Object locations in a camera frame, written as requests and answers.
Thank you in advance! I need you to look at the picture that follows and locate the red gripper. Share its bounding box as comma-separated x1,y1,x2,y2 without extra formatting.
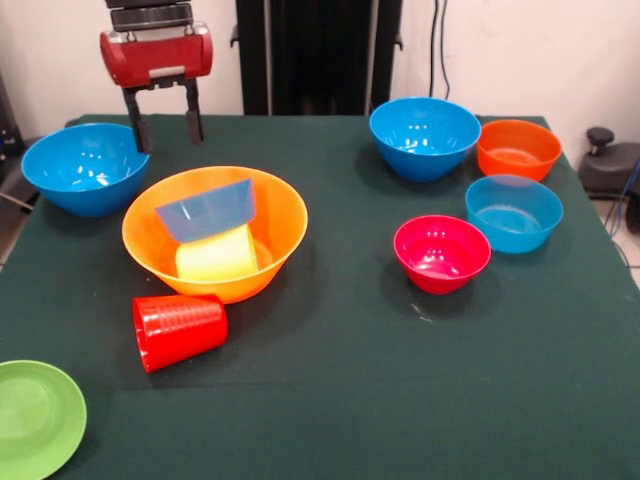
98,21,215,155

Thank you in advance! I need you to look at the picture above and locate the large blue bowl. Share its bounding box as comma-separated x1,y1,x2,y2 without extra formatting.
368,96,483,183
20,122,152,219

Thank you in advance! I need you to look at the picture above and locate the small blue bowl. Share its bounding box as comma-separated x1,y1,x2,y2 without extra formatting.
464,174,565,255
154,178,259,245

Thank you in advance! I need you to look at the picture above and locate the yellow cup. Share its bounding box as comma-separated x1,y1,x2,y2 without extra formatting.
175,224,260,281

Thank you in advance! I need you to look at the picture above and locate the large yellow bowl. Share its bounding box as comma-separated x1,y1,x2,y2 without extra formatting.
121,165,309,305

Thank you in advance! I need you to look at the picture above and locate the red cup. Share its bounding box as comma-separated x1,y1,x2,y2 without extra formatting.
132,293,229,374

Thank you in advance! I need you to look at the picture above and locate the pink bowl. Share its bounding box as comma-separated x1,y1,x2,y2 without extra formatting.
392,214,493,295

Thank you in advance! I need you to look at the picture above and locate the green bowl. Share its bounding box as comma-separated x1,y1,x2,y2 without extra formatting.
0,360,88,480

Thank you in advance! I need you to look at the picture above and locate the black equipment case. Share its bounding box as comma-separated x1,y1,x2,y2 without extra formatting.
0,69,25,159

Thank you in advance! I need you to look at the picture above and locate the black stand base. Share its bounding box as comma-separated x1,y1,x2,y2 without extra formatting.
578,126,640,201
0,144,41,211

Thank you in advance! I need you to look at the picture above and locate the dark green tablecloth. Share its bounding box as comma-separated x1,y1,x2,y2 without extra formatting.
0,113,640,480

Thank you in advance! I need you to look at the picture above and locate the orange bowl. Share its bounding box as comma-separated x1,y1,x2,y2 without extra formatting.
476,119,564,183

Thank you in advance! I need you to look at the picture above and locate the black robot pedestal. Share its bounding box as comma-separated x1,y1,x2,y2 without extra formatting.
230,0,405,117

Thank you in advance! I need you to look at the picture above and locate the black wall cable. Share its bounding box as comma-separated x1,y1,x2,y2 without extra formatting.
429,0,454,101

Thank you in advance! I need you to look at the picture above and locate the blue cable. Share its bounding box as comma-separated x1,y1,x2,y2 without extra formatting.
604,164,640,241

